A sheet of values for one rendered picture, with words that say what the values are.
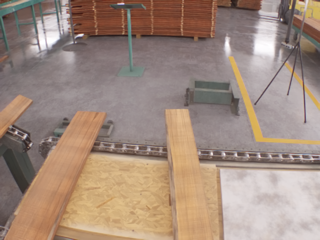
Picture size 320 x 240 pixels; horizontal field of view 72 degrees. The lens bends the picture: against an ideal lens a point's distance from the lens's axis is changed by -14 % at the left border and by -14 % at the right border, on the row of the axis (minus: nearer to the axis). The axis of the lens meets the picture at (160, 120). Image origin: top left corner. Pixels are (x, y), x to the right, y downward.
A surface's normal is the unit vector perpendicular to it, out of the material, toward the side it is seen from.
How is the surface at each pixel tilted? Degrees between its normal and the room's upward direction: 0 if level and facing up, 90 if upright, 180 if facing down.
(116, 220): 0
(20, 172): 90
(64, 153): 0
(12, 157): 90
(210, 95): 90
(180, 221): 0
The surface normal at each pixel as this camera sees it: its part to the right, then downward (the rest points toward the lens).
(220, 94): -0.11, 0.57
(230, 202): 0.00, -0.82
